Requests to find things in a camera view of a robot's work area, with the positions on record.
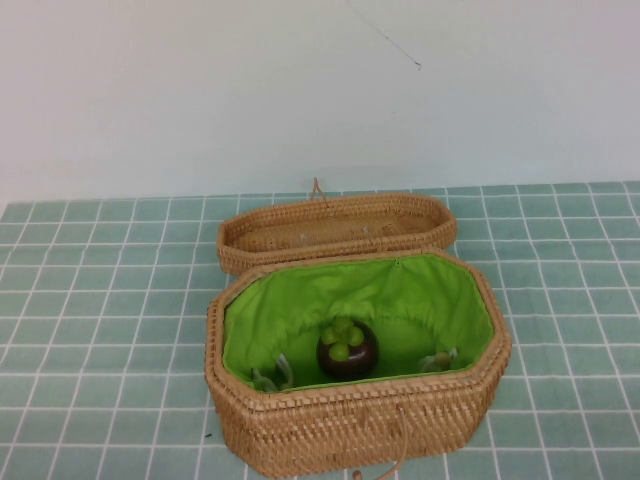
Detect dark purple toy mangosteen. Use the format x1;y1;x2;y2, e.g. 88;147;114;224
315;316;380;381

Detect woven rattan basket lid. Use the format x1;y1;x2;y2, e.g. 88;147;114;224
216;192;459;276

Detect green fabric basket lining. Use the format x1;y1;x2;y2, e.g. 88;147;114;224
222;253;496;393

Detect woven rattan basket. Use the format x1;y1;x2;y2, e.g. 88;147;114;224
203;245;515;477

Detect teal checked tablecloth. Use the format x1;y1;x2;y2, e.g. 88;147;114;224
0;180;640;480

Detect white green drawstring cord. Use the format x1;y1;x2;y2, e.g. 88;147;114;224
417;347;459;374
249;352;296;394

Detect tan clasp cord with bead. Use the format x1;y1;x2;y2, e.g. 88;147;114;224
362;399;411;480

